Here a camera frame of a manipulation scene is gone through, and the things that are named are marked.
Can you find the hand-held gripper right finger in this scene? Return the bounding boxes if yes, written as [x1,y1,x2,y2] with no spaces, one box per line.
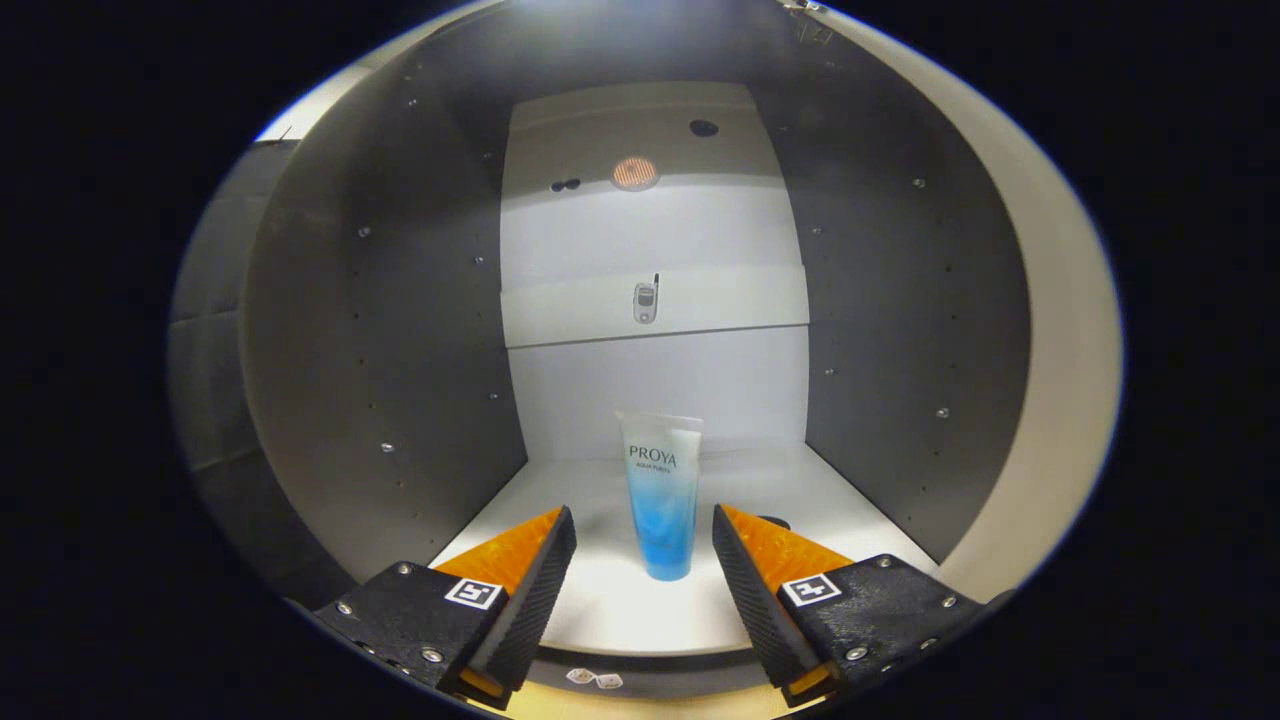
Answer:
[711,503,987,709]

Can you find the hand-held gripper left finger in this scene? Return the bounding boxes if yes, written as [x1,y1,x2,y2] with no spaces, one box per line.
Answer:
[313,505,579,712]

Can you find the blue and white tube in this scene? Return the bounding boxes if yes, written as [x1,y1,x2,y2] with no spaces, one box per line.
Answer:
[615,410,704,583]

